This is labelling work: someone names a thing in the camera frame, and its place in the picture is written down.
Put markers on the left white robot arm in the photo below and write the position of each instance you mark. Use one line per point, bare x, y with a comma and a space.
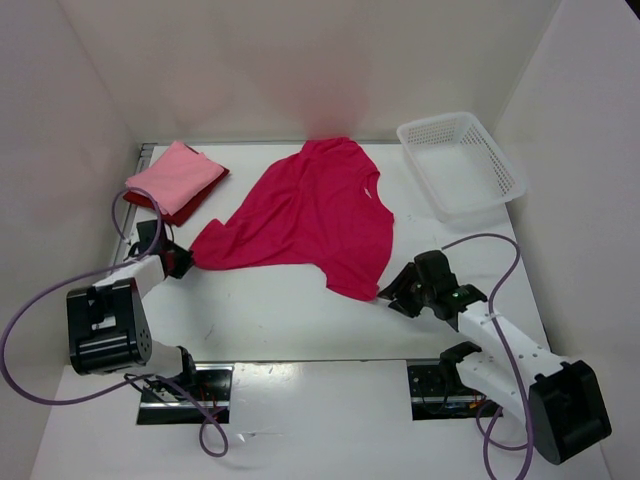
108, 329

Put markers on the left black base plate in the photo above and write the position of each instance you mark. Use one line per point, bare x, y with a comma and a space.
163, 405

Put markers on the white plastic basket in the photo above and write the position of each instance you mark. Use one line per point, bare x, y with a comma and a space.
462, 172

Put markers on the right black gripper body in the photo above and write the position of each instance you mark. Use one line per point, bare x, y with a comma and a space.
409, 291

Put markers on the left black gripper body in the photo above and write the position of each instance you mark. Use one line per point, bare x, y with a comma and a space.
179, 260

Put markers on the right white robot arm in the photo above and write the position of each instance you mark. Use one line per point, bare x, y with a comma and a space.
559, 399

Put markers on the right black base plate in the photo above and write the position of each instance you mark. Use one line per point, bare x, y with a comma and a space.
433, 397

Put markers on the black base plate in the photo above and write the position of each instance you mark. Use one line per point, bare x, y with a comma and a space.
433, 397
163, 405

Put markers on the light pink t-shirt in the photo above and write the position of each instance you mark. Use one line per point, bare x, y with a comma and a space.
176, 177

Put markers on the dark red t-shirt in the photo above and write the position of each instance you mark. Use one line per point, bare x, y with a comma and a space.
181, 216

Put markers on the magenta t-shirt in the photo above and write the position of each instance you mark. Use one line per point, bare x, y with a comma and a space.
319, 206

